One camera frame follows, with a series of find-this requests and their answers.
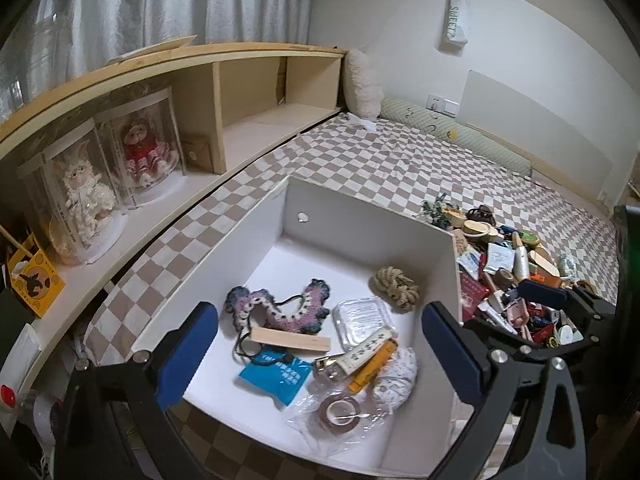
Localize white patterned cloth pouch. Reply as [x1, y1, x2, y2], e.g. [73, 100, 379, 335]
[372, 347, 419, 414]

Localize white storage box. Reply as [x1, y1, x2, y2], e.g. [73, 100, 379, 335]
[134, 177, 460, 478]

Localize wall hanging white pouch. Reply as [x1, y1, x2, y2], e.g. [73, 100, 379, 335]
[439, 0, 471, 52]

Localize white bunny doll case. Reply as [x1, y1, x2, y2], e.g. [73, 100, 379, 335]
[17, 119, 128, 266]

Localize grey window curtain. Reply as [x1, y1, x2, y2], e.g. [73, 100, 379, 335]
[1, 0, 312, 119]

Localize cream fluffy pillow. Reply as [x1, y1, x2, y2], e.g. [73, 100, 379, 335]
[343, 49, 384, 120]

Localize checkered bed sheet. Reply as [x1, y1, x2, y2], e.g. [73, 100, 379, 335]
[84, 112, 622, 480]

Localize orange tube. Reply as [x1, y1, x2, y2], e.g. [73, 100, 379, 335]
[348, 339, 398, 394]

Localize clear plastic flat box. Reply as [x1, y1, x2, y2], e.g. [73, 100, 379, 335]
[332, 297, 397, 351]

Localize beige knotted rope ball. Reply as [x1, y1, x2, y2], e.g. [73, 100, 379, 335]
[373, 266, 420, 311]

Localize white printed tube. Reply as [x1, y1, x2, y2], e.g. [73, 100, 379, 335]
[336, 327, 395, 375]

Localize black small handbag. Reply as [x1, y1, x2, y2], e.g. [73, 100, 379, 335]
[465, 204, 497, 226]

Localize light wooden block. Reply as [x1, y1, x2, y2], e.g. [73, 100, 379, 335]
[250, 327, 331, 352]

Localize blue paper packet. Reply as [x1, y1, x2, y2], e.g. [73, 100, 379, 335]
[239, 348, 312, 406]

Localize red dress bear doll case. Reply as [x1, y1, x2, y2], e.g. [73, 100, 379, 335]
[94, 87, 186, 209]

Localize round wooden lid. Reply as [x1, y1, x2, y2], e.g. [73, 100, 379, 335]
[462, 219, 491, 240]

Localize brown tape roll in bag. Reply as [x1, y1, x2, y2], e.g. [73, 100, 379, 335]
[285, 390, 390, 442]

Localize wooden bedside shelf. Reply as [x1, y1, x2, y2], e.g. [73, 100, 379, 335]
[1, 44, 344, 389]

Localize white paper sachet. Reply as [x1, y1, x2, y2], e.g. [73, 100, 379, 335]
[484, 243, 514, 274]

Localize yellow black cardboard box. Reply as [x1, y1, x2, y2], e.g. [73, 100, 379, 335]
[6, 234, 65, 318]

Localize crocheted purple pink piece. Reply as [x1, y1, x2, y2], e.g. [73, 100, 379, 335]
[224, 278, 331, 335]

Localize green long bolster pillow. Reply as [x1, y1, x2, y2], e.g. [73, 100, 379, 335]
[380, 96, 533, 178]

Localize red gift box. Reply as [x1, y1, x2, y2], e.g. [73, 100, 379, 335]
[459, 271, 489, 322]

